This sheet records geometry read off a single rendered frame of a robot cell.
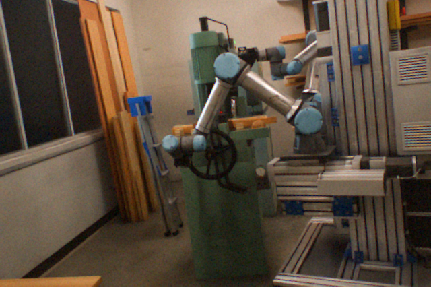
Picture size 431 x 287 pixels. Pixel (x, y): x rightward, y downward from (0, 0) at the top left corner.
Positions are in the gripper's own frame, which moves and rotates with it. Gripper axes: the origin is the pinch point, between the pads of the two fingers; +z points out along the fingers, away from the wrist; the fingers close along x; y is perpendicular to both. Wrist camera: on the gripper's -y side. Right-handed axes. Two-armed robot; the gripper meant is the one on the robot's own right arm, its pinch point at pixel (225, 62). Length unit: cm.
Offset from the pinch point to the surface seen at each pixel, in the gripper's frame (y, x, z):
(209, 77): -6.8, 3.7, 10.8
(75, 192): -111, 11, 143
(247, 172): -42, 50, -6
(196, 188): -47, 55, 26
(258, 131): -25.5, 33.8, -15.0
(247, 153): -35, 43, -7
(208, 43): 7.4, -10.7, 8.6
